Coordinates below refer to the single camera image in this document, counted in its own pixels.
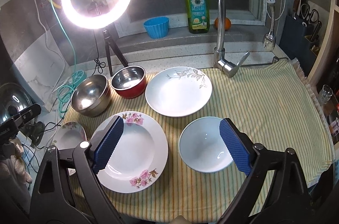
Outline stainless steel bowl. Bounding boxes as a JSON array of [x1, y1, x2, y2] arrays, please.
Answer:
[[71, 74, 111, 117]]

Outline orange fruit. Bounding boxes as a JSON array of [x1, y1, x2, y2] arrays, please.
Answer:
[[214, 18, 232, 31]]

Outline pink flower white plate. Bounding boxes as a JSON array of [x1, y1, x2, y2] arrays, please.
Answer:
[[97, 111, 168, 193]]

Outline teal coiled hose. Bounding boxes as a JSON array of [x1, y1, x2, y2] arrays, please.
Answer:
[[46, 0, 88, 120]]

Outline steel pot lid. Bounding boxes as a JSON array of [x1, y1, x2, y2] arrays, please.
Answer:
[[0, 83, 32, 123]]

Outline red steel bowl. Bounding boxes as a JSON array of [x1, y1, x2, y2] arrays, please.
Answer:
[[110, 65, 147, 99]]

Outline grey leaf white plate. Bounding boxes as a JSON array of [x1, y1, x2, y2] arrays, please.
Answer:
[[145, 67, 213, 118]]

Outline black power cable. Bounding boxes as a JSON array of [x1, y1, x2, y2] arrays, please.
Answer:
[[91, 27, 107, 75]]

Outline green dish soap bottle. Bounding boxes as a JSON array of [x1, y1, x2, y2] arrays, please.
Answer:
[[185, 0, 210, 34]]

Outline white cable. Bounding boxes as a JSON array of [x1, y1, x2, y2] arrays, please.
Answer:
[[28, 0, 67, 93]]

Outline faucet pull-out spray hose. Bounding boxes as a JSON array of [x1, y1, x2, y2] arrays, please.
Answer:
[[261, 0, 287, 52]]

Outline peony flower deep plate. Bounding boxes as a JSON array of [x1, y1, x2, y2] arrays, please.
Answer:
[[52, 121, 87, 159]]

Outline light blue ceramic bowl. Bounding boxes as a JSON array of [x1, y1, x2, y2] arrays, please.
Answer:
[[178, 117, 233, 174]]

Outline dark knife block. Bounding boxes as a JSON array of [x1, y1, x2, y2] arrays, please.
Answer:
[[279, 15, 317, 76]]

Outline clear drinking glass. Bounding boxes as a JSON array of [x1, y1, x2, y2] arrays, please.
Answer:
[[318, 84, 333, 106]]

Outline black handled scissors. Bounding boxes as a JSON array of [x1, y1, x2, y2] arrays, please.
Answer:
[[299, 2, 322, 42]]

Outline chrome kitchen faucet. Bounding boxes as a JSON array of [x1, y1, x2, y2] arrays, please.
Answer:
[[213, 0, 276, 79]]

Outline striped yellow towel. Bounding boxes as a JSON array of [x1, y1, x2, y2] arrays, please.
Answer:
[[65, 60, 335, 223]]

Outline blue fluted cup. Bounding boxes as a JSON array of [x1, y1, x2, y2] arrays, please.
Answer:
[[144, 17, 170, 39]]

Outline grey gloved left hand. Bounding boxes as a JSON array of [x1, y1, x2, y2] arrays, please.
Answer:
[[1, 142, 32, 184]]

